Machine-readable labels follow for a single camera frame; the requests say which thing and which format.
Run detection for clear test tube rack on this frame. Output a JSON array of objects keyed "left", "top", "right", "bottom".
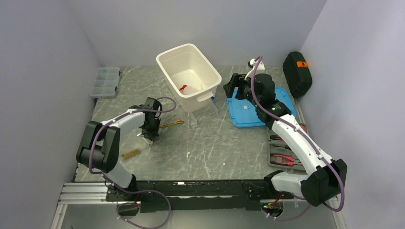
[{"left": 189, "top": 103, "right": 219, "bottom": 125}]

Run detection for white plastic bin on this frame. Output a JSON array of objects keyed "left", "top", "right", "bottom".
[{"left": 156, "top": 43, "right": 222, "bottom": 113}]

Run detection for grey tool set tray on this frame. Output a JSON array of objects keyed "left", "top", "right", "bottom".
[{"left": 267, "top": 129, "right": 305, "bottom": 172}]

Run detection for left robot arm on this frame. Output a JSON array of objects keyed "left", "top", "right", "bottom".
[{"left": 76, "top": 97, "right": 162, "bottom": 200}]

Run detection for clear compartment organizer box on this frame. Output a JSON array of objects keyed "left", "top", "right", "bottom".
[{"left": 89, "top": 67, "right": 121, "bottom": 99}]

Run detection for brown test tube brush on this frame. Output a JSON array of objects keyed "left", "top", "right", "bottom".
[{"left": 121, "top": 148, "right": 141, "bottom": 160}]

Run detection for black tool case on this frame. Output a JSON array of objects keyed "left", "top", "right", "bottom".
[{"left": 282, "top": 52, "right": 313, "bottom": 98}]

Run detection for blue plastic tray lid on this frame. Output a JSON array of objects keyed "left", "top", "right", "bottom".
[{"left": 227, "top": 86, "right": 297, "bottom": 128}]

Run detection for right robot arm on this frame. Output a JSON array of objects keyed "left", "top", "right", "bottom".
[{"left": 223, "top": 73, "right": 347, "bottom": 207}]

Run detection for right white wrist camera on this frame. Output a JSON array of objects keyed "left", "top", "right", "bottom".
[{"left": 245, "top": 58, "right": 265, "bottom": 81}]

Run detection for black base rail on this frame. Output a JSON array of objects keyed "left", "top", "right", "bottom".
[{"left": 106, "top": 179, "right": 293, "bottom": 213}]

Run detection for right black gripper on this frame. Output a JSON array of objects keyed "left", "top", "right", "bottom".
[{"left": 223, "top": 73, "right": 261, "bottom": 107}]

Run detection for red pliers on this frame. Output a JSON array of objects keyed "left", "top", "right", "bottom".
[{"left": 273, "top": 154, "right": 302, "bottom": 167}]

